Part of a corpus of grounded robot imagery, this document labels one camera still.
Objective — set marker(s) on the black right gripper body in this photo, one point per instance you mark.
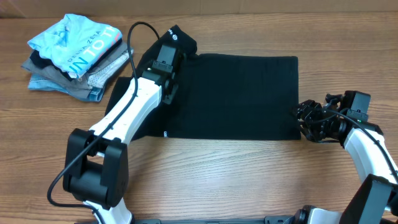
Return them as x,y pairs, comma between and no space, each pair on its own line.
317,131

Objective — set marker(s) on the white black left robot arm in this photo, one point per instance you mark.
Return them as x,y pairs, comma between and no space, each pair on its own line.
96,165

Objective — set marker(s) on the light blue printed t-shirt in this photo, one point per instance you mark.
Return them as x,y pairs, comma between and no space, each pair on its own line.
75,43

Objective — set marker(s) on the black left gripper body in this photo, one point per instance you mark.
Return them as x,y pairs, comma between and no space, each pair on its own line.
168,97

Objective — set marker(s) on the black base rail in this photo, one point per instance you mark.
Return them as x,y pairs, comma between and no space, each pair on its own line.
266,220

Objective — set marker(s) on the black folded garment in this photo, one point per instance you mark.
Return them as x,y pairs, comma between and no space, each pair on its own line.
106,58

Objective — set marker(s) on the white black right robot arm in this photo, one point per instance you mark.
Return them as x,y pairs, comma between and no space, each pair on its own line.
344,119

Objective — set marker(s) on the black t-shirt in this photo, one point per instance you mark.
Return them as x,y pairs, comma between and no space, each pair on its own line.
225,96

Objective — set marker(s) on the blue denim jeans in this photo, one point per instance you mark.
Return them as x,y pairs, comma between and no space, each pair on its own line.
41,84

